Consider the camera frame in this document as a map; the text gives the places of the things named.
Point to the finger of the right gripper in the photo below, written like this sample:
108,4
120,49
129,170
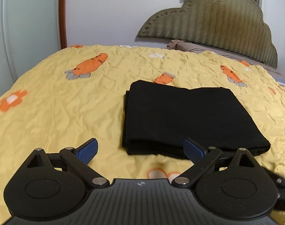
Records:
279,181

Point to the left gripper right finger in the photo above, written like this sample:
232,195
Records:
231,185

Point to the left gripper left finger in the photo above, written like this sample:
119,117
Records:
50,185

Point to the black cloth garment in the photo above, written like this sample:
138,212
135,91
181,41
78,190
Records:
158,118

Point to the yellow carrot print quilt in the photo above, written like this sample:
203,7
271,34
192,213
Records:
78,93

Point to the beige striped pillow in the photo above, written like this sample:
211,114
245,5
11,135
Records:
198,48

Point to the olive green padded headboard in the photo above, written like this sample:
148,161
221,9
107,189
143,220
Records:
232,25

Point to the frosted glass sliding door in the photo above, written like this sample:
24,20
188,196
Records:
29,33

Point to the brown wooden door frame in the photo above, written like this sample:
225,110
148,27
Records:
62,23

